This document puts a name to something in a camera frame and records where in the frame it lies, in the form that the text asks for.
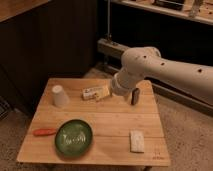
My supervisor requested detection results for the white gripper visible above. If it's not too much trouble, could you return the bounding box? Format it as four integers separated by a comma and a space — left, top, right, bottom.
95, 70, 135, 101

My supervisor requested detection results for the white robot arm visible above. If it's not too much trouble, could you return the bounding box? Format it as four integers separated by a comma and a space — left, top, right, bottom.
110, 47, 213, 105

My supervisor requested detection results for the wooden table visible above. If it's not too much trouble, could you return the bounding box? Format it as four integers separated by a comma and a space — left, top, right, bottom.
17, 78, 170, 166

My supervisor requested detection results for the green plate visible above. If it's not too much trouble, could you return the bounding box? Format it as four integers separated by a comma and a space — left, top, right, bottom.
54, 119, 93, 158

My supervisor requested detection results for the white sponge block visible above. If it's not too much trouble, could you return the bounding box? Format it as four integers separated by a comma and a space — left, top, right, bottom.
130, 130, 145, 153

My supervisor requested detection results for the orange carrot toy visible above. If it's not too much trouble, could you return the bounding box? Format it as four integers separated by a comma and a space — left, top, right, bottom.
33, 129, 57, 136

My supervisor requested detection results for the metal vertical pole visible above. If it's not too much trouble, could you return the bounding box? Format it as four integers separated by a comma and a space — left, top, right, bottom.
107, 0, 111, 41

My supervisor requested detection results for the wooden shelf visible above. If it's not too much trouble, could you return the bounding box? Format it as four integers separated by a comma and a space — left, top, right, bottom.
111, 0, 213, 26

